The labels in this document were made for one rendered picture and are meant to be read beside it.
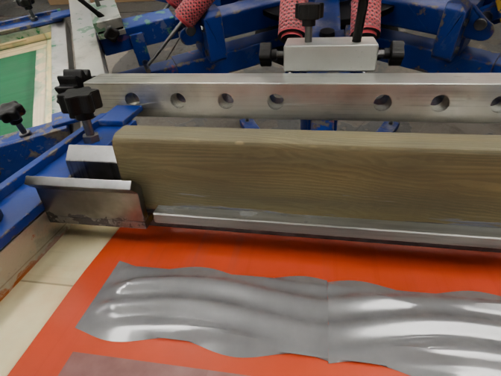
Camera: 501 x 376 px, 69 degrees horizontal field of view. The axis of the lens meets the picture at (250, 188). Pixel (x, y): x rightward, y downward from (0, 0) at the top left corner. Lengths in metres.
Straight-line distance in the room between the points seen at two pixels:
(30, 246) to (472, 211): 0.36
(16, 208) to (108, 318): 0.14
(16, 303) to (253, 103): 0.34
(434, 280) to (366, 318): 0.07
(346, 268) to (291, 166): 0.10
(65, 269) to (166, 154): 0.14
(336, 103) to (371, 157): 0.23
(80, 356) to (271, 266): 0.15
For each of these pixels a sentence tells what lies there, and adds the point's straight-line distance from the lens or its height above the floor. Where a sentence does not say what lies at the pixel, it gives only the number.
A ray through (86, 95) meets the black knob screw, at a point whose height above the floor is 1.16.
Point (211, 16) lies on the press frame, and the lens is 0.89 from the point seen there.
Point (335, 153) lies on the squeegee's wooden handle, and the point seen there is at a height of 1.18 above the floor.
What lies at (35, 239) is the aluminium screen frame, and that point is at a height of 1.11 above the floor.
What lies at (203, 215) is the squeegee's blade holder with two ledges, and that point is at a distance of 0.31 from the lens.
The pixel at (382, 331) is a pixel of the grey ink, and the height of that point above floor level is 1.11.
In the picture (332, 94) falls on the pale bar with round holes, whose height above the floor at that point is 1.09.
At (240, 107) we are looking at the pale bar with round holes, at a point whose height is 1.07.
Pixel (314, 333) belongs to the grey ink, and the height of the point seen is 1.11.
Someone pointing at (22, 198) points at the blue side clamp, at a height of 1.13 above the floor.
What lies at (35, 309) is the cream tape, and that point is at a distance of 0.34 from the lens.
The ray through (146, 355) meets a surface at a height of 1.11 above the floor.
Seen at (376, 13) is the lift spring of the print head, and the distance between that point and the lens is 0.70.
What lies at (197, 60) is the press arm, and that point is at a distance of 0.97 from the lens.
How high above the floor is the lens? 1.36
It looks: 47 degrees down
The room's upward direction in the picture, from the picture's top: 7 degrees counter-clockwise
